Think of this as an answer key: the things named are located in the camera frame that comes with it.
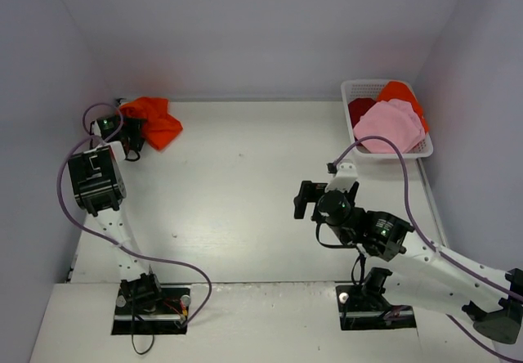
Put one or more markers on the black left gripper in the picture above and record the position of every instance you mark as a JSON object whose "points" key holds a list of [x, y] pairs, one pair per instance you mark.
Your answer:
{"points": [[133, 132]]}

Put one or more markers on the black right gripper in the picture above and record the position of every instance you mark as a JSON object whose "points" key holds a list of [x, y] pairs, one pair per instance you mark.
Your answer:
{"points": [[306, 199]]}

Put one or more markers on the orange t shirt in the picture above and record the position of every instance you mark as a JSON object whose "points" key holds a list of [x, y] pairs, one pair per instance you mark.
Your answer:
{"points": [[160, 128], [400, 90]]}

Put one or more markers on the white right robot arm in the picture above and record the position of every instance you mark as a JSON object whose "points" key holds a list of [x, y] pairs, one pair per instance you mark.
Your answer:
{"points": [[415, 271]]}

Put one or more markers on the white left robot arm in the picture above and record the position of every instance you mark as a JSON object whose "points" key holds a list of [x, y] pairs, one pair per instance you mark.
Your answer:
{"points": [[99, 189]]}

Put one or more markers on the dark red t shirt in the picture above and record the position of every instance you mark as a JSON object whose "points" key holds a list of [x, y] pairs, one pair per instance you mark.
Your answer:
{"points": [[358, 107]]}

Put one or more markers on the pink t shirt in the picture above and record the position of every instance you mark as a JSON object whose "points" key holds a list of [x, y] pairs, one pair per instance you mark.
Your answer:
{"points": [[394, 120]]}

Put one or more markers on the white plastic basket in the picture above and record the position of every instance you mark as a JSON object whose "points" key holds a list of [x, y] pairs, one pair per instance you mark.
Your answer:
{"points": [[371, 88]]}

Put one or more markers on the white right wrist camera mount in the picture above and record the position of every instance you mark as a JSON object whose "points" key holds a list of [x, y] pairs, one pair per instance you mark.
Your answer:
{"points": [[344, 179]]}

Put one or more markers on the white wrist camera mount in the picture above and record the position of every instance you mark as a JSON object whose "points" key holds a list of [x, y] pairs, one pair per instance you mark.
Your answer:
{"points": [[344, 179], [95, 134]]}

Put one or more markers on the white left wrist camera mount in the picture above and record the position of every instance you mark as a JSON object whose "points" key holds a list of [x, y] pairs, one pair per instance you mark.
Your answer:
{"points": [[95, 134]]}

